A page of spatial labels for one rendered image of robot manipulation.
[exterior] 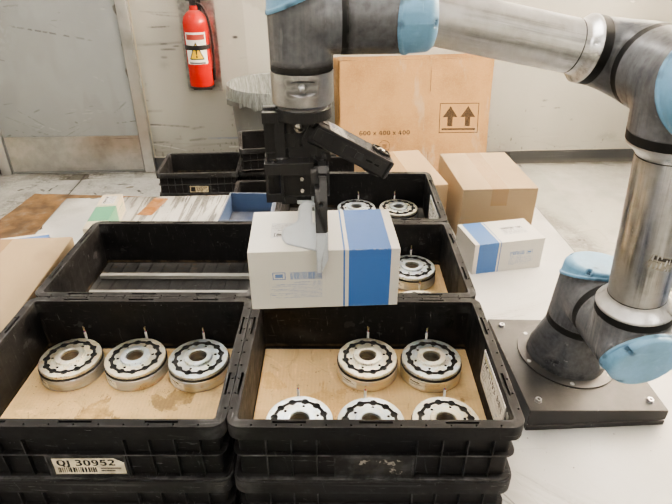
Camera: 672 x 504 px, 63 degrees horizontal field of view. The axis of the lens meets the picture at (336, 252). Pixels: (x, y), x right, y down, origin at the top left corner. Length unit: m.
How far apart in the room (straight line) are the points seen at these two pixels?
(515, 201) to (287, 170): 1.08
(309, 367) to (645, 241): 0.56
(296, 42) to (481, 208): 1.10
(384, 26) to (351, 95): 3.13
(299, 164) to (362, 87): 3.11
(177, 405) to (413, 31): 0.66
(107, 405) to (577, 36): 0.90
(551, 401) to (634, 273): 0.31
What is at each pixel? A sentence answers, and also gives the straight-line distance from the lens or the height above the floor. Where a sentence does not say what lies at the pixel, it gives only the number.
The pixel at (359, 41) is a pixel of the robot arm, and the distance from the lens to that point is 0.66.
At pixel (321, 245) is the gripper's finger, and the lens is 0.70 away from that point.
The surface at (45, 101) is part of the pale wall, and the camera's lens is 4.30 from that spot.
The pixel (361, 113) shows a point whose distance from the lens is 3.80.
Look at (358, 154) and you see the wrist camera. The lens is 0.70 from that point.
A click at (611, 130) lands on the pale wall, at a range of 4.62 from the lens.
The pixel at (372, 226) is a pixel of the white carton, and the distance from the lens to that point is 0.78.
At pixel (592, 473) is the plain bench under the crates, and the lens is 1.09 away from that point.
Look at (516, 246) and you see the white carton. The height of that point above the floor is 0.77.
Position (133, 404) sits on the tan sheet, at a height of 0.83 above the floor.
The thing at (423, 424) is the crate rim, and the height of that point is 0.93.
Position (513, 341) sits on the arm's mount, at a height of 0.75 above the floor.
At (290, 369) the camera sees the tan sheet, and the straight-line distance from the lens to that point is 0.99.
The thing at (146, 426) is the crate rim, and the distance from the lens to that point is 0.80.
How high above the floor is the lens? 1.49
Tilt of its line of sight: 30 degrees down
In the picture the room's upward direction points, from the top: straight up
